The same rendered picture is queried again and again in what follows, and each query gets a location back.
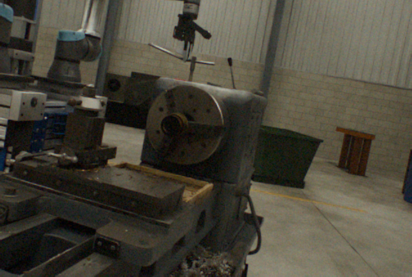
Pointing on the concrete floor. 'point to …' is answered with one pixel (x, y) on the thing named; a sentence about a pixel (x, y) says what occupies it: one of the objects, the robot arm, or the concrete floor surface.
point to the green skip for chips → (283, 156)
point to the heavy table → (355, 151)
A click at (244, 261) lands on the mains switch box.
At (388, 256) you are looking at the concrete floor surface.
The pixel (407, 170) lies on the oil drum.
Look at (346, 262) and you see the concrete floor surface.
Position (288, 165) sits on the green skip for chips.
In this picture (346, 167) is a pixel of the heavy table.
